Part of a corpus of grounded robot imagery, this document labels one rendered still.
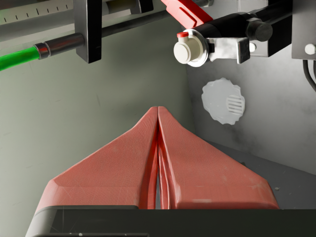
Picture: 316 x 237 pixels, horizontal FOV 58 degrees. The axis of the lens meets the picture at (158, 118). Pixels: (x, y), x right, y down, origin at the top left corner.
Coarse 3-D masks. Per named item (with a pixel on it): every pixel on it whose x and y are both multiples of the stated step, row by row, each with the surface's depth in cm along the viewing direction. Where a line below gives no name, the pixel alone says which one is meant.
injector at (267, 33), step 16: (288, 0) 29; (224, 16) 23; (240, 16) 23; (256, 16) 25; (272, 16) 26; (192, 32) 20; (208, 32) 20; (224, 32) 21; (240, 32) 23; (256, 32) 22; (272, 32) 22; (208, 48) 20; (192, 64) 22
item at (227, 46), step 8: (208, 40) 20; (216, 40) 20; (224, 40) 19; (232, 40) 19; (248, 40) 18; (216, 48) 20; (224, 48) 19; (232, 48) 19; (248, 48) 18; (208, 56) 21; (216, 56) 20; (224, 56) 20; (232, 56) 19
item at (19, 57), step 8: (32, 48) 32; (40, 48) 32; (0, 56) 30; (8, 56) 30; (16, 56) 31; (24, 56) 31; (32, 56) 32; (40, 56) 33; (0, 64) 30; (8, 64) 30; (16, 64) 31
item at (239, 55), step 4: (240, 40) 18; (244, 40) 18; (240, 44) 18; (244, 44) 18; (240, 48) 18; (244, 48) 18; (240, 52) 18; (244, 52) 18; (248, 52) 18; (240, 56) 18; (244, 56) 18; (248, 56) 18; (240, 60) 18; (244, 60) 18
